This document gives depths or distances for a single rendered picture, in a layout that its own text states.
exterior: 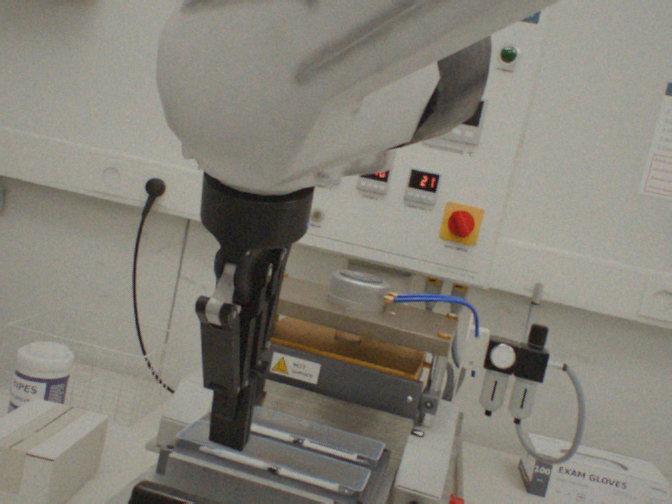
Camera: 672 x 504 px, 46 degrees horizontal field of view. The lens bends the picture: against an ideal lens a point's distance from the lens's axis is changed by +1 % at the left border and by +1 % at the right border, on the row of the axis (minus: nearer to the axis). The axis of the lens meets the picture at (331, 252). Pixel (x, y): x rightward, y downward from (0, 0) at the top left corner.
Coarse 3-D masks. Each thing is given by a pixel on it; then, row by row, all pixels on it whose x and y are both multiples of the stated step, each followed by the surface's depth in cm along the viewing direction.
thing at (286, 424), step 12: (252, 420) 82; (264, 420) 83; (276, 420) 84; (288, 420) 85; (300, 420) 85; (288, 432) 81; (300, 432) 82; (312, 432) 82; (324, 432) 83; (336, 432) 84; (324, 444) 80; (336, 444) 80; (348, 444) 81; (360, 444) 82; (372, 444) 83; (372, 456) 79
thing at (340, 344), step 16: (288, 320) 108; (272, 336) 97; (288, 336) 99; (304, 336) 101; (320, 336) 103; (336, 336) 102; (352, 336) 102; (320, 352) 95; (336, 352) 96; (352, 352) 98; (368, 352) 99; (384, 352) 101; (400, 352) 103; (416, 352) 105; (384, 368) 94; (400, 368) 95; (416, 368) 96
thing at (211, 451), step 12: (180, 444) 74; (192, 444) 74; (204, 444) 73; (216, 456) 73; (228, 456) 73; (240, 456) 73; (264, 468) 72; (276, 468) 72; (300, 480) 71; (312, 480) 71; (324, 480) 76; (336, 492) 71; (348, 492) 71; (360, 492) 71
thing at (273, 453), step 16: (192, 432) 76; (208, 432) 77; (224, 448) 73; (256, 448) 75; (272, 448) 76; (288, 448) 77; (272, 464) 72; (288, 464) 73; (304, 464) 74; (320, 464) 74; (336, 464) 75; (336, 480) 72; (352, 480) 72
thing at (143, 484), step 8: (144, 480) 62; (136, 488) 61; (144, 488) 61; (152, 488) 61; (160, 488) 62; (168, 488) 62; (136, 496) 61; (144, 496) 61; (152, 496) 61; (160, 496) 61; (168, 496) 61; (176, 496) 61; (184, 496) 61; (192, 496) 61; (200, 496) 62
